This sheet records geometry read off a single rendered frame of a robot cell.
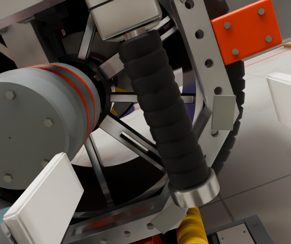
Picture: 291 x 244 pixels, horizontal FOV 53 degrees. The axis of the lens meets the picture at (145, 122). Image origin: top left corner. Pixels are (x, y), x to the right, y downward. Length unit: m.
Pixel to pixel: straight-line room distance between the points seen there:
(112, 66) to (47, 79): 0.21
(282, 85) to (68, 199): 0.13
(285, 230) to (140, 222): 0.94
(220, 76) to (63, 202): 0.34
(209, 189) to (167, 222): 0.29
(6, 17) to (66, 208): 0.18
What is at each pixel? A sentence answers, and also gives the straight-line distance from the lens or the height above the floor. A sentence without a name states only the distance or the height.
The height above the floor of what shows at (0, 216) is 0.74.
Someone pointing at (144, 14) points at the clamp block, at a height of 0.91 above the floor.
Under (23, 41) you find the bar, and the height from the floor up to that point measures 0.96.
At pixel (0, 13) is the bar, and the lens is 0.29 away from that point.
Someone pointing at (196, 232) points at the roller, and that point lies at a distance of 0.60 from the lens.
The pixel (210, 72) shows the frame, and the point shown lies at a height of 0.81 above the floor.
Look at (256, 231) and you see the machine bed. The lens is 1.29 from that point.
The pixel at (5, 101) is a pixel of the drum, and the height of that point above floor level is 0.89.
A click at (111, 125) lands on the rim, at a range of 0.58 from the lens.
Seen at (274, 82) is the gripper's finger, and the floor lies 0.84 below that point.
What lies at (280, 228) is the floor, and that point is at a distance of 1.41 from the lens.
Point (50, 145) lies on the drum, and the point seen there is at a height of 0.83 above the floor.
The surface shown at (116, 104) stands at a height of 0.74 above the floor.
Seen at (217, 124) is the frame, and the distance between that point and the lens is 0.47.
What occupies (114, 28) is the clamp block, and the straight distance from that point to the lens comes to 0.23.
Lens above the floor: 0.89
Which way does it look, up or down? 14 degrees down
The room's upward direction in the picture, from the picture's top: 22 degrees counter-clockwise
